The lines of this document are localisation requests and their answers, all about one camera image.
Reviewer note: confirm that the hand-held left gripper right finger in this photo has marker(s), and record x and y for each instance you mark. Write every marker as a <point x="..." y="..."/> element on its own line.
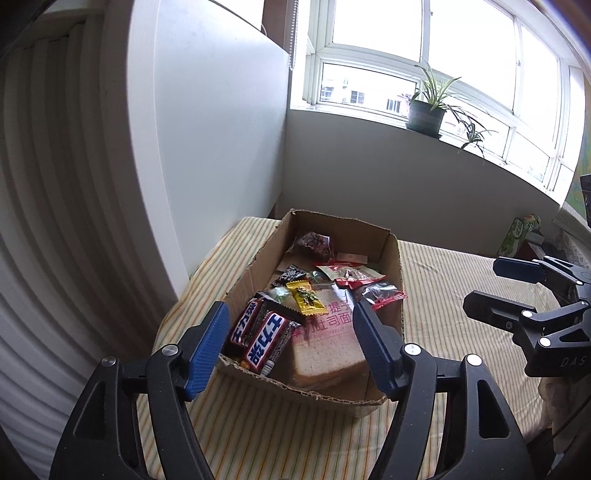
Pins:
<point x="374" y="355"/>

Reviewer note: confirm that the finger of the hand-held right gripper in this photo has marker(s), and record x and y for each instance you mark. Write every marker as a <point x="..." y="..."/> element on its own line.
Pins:
<point x="517" y="270"/>
<point x="494" y="309"/>

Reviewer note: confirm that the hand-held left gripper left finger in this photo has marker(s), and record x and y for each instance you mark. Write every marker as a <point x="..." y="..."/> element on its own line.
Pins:
<point x="207" y="350"/>

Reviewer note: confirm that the bagged sliced bread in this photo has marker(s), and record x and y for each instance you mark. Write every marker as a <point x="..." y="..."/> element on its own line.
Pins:
<point x="323" y="355"/>

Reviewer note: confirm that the cardboard box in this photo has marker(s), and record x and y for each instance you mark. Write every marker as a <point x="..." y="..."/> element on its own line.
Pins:
<point x="332" y="399"/>

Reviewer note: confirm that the small clear red-edged packet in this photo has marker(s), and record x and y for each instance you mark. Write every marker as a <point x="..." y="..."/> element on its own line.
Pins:
<point x="383" y="293"/>

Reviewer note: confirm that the red white snack packet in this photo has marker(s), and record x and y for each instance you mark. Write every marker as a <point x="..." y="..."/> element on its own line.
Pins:
<point x="358" y="274"/>

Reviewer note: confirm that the green candy wrapper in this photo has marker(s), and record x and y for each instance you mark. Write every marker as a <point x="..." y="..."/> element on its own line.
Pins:
<point x="278" y="295"/>

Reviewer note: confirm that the yellow candy packet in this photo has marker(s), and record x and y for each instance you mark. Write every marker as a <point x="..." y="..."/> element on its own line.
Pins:
<point x="304" y="297"/>

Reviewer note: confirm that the small black snack packet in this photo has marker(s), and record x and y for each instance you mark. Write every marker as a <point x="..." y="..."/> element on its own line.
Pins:
<point x="292" y="274"/>

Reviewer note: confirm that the clear packet with brown cake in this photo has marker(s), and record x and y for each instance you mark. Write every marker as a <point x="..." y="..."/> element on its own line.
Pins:
<point x="314" y="242"/>

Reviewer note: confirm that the dark wooden cabinet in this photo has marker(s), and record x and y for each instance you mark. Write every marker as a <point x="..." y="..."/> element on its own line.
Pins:
<point x="531" y="251"/>

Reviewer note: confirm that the green printed box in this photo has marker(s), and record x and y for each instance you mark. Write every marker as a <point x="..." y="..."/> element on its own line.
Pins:
<point x="515" y="235"/>

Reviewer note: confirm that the white lace cloth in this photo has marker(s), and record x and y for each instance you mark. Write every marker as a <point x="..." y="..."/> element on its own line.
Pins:
<point x="568" y="240"/>

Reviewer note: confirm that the striped tablecloth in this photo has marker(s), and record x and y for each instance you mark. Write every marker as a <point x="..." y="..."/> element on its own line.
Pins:
<point x="438" y="286"/>

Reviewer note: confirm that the potted spider plant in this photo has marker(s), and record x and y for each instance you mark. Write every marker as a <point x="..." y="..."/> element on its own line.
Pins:
<point x="425" y="117"/>

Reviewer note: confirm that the white ribbed panel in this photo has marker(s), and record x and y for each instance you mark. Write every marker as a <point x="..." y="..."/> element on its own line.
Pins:
<point x="55" y="230"/>

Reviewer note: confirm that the white cabinet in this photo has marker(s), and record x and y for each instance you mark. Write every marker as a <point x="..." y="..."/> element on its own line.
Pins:
<point x="207" y="138"/>

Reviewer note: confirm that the white framed window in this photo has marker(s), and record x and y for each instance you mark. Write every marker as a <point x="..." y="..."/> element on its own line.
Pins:
<point x="471" y="41"/>

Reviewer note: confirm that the brown wooden board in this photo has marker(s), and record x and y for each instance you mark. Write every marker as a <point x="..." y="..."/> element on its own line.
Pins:
<point x="277" y="18"/>

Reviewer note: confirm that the wall map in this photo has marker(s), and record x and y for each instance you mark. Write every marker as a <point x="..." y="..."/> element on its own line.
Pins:
<point x="581" y="196"/>

